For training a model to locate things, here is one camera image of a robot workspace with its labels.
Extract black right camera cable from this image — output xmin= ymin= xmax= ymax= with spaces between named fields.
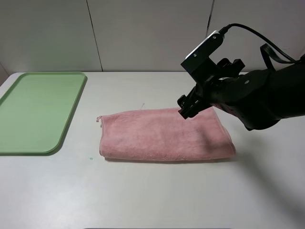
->
xmin=219 ymin=23 xmax=301 ymax=63

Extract green plastic tray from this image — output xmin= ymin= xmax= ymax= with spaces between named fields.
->
xmin=0 ymin=72 xmax=87 ymax=155

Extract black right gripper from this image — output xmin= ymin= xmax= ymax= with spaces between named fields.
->
xmin=177 ymin=58 xmax=245 ymax=119

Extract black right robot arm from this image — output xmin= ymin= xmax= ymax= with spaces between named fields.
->
xmin=177 ymin=57 xmax=305 ymax=131

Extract black flat ribbon cable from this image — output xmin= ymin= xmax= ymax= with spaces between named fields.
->
xmin=259 ymin=44 xmax=284 ymax=71

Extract pink towel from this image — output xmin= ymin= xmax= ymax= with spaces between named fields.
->
xmin=96 ymin=108 xmax=236 ymax=162

